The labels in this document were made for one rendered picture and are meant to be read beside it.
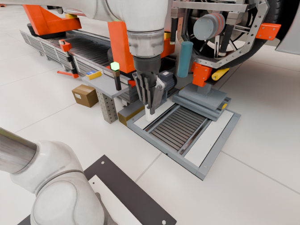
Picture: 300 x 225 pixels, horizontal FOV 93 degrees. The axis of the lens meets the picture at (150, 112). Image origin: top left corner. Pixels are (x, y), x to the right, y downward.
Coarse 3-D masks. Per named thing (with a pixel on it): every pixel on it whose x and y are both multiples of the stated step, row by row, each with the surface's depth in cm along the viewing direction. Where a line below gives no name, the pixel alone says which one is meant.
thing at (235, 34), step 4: (244, 12) 97; (248, 12) 96; (244, 16) 98; (248, 16) 97; (244, 20) 99; (248, 20) 99; (240, 24) 102; (244, 24) 100; (240, 28) 103; (232, 32) 107; (236, 32) 105; (240, 32) 104; (232, 36) 108; (236, 36) 106; (212, 40) 118; (232, 40) 109; (220, 44) 116
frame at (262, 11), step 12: (192, 0) 101; (264, 0) 75; (264, 12) 77; (180, 36) 114; (252, 36) 85; (240, 48) 97; (192, 60) 117; (204, 60) 111; (216, 60) 110; (228, 60) 100
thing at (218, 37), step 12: (204, 0) 113; (192, 12) 112; (228, 12) 95; (192, 24) 120; (228, 24) 98; (192, 36) 119; (216, 36) 107; (192, 48) 121; (204, 48) 127; (216, 48) 111
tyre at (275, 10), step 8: (272, 0) 79; (280, 0) 79; (272, 8) 80; (280, 8) 82; (272, 16) 81; (280, 16) 90; (256, 40) 91; (264, 40) 89; (256, 48) 93; (240, 56) 101; (248, 56) 98; (224, 64) 111; (232, 64) 107
